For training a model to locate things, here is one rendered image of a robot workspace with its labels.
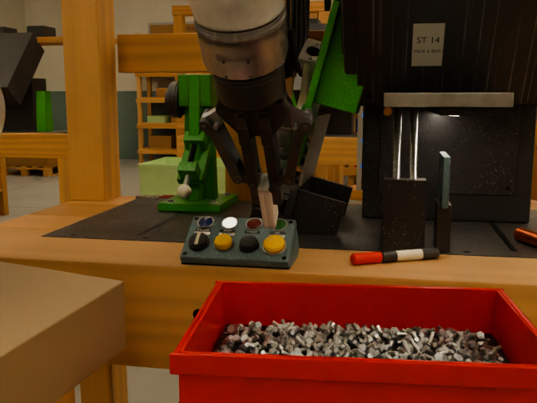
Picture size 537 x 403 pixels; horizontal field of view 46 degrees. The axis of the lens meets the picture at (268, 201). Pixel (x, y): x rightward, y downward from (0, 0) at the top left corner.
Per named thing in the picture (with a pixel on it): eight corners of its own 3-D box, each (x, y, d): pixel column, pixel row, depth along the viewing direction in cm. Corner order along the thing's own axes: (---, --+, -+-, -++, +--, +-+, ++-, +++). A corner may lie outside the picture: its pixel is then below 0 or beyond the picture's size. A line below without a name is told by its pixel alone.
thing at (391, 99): (512, 117, 80) (514, 92, 80) (382, 116, 83) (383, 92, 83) (475, 110, 118) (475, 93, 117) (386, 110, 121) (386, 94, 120)
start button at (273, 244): (284, 255, 84) (283, 249, 83) (262, 254, 85) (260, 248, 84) (286, 239, 86) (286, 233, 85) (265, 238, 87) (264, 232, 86)
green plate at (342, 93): (346, 145, 102) (384, 12, 98) (296, 131, 103) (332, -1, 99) (351, 139, 113) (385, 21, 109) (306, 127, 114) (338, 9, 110)
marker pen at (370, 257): (434, 257, 91) (434, 245, 91) (439, 259, 89) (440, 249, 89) (349, 263, 87) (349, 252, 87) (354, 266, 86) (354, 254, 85)
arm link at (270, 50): (278, 33, 58) (284, 88, 62) (291, -14, 64) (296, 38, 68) (182, 34, 60) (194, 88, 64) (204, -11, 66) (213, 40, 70)
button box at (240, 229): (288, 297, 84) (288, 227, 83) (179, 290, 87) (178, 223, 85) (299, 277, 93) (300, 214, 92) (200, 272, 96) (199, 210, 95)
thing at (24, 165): (49, 177, 924) (48, 145, 917) (-2, 175, 938) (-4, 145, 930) (86, 167, 1041) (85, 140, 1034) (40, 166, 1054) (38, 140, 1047)
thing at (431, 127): (530, 224, 115) (543, 28, 109) (359, 217, 120) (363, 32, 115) (511, 207, 132) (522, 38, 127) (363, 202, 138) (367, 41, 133)
